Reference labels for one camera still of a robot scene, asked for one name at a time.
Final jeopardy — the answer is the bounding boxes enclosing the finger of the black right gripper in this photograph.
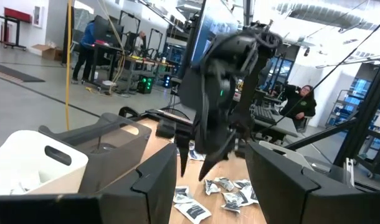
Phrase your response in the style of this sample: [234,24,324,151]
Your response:
[197,129,237,182]
[174,132,191,178]

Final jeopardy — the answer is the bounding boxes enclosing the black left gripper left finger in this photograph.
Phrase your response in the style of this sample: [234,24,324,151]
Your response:
[99,142,178,224]

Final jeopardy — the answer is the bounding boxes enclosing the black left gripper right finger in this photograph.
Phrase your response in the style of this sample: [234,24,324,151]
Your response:
[245,141,380,224]

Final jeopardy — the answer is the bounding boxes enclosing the black perforated bar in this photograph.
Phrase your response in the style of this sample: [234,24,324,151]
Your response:
[145,108,194,126]

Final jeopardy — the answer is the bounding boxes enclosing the black keyboard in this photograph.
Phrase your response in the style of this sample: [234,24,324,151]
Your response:
[251,105,277,124]

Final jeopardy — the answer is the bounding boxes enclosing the grey desk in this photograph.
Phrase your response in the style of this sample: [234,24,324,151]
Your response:
[251,105,300,139]

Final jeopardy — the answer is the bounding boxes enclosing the computer tower green lights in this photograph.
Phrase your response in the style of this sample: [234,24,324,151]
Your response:
[136,74,155,95]

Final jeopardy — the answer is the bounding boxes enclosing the person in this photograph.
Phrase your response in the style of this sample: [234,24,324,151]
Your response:
[272,83,318,121]
[71,20,97,85]
[136,30,147,54]

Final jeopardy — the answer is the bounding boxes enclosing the wooden top desk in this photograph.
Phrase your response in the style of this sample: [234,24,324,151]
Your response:
[124,55,175,94]

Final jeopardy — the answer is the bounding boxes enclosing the black rolling table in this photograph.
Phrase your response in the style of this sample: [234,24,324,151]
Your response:
[354,129,380,180]

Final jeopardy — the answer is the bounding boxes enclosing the metal shelf rack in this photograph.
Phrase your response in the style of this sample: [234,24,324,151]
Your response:
[325,89,367,128]

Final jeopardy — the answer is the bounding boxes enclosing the white plastic bin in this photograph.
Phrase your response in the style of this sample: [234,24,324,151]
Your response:
[0,129,89,196]

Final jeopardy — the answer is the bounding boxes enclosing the black desk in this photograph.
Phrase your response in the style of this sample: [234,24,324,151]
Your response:
[90,43,125,85]

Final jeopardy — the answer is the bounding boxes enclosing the black monitor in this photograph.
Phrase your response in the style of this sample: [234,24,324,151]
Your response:
[93,15,125,47]

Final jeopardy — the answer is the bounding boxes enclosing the brown cardboard box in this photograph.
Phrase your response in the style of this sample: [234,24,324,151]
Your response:
[31,43,64,62]

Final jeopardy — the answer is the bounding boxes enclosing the black floor mat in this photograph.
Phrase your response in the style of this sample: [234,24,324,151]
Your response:
[0,61,46,83]

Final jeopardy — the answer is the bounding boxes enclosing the red topped black cart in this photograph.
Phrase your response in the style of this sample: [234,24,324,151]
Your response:
[0,6,32,51]

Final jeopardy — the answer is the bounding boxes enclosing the silver metal bracket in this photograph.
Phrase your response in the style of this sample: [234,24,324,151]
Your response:
[345,157,355,187]

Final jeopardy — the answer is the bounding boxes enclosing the black frame stand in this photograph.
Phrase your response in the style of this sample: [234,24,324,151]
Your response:
[118,10,141,57]
[146,27,163,58]

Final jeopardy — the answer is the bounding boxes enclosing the yellow hanging cable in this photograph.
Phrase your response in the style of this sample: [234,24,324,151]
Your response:
[64,0,74,131]

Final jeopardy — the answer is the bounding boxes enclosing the thin black taut cable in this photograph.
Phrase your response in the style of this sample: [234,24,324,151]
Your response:
[264,14,380,131]

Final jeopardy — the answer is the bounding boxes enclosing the silver ventilation duct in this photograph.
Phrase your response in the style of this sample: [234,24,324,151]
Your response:
[275,0,380,31]

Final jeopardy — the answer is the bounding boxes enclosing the white wall cabinet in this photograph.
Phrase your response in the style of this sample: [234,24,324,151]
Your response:
[32,5,44,28]

